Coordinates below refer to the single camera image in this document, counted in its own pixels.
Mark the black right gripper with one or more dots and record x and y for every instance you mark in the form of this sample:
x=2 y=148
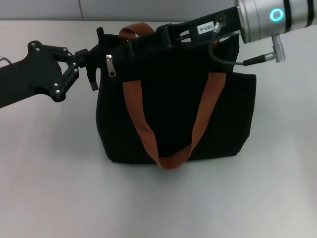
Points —
x=188 y=29

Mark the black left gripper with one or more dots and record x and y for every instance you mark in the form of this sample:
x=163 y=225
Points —
x=29 y=74

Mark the silver metal zipper pull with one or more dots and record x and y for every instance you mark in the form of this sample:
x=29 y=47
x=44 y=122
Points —
x=112 y=69

